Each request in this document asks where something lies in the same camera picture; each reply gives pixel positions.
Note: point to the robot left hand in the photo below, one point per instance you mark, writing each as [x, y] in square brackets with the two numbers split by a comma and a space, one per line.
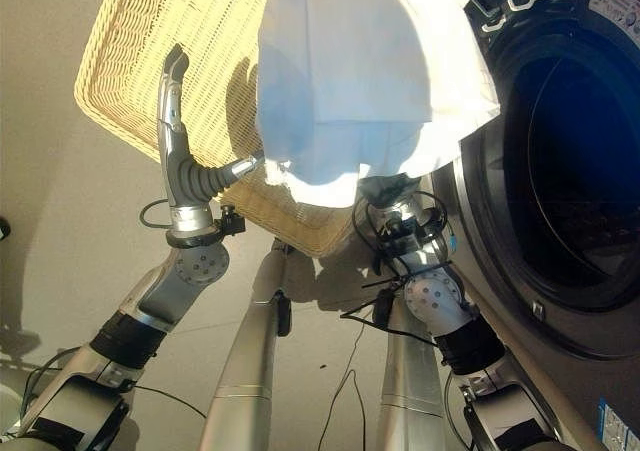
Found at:
[176, 171]

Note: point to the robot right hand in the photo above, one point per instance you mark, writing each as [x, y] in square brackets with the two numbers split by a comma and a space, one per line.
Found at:
[385, 188]

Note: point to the white cloth garment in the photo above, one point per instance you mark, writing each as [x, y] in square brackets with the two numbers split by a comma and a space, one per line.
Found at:
[360, 61]

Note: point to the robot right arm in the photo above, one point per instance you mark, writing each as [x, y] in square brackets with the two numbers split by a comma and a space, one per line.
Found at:
[435, 296]

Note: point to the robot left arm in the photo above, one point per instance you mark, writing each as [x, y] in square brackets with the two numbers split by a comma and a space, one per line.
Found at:
[165, 291]

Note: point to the silver front-load washing machine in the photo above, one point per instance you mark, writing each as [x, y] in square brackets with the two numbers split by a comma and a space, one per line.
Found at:
[560, 181]

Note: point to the cream wicker laundry basket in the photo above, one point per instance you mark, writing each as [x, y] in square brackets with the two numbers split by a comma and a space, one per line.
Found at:
[200, 46]

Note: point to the small black object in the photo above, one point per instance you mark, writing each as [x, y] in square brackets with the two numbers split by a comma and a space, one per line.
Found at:
[4, 228]

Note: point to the robot silver right leg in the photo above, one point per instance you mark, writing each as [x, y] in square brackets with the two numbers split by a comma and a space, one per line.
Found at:
[410, 381]

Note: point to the robot silver leg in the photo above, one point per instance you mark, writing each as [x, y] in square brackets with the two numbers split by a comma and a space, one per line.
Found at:
[250, 351]
[410, 381]

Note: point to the robot silver left leg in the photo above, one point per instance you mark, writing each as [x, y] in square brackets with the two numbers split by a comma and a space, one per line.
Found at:
[250, 351]

